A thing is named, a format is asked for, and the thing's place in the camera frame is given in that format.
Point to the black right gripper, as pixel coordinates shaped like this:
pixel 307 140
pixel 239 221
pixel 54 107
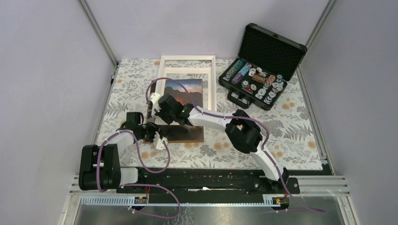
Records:
pixel 160 114

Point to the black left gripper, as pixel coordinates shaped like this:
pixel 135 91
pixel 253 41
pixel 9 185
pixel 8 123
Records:
pixel 155 127

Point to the sunset landscape photo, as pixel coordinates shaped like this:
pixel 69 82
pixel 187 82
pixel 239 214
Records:
pixel 157 119

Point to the white picture frame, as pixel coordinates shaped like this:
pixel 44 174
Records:
pixel 196 61

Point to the white photo mat border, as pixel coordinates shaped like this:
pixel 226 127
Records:
pixel 200 83

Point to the brown frame backing board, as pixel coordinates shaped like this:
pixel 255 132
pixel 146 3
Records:
pixel 182 133

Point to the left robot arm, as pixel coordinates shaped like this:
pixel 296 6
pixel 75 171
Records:
pixel 100 165

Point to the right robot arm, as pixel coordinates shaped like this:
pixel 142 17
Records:
pixel 243 132

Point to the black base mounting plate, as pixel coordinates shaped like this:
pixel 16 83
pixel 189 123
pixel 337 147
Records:
pixel 202 185

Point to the black poker chip case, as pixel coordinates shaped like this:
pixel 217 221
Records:
pixel 266 62

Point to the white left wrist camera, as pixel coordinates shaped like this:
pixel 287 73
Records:
pixel 159 141

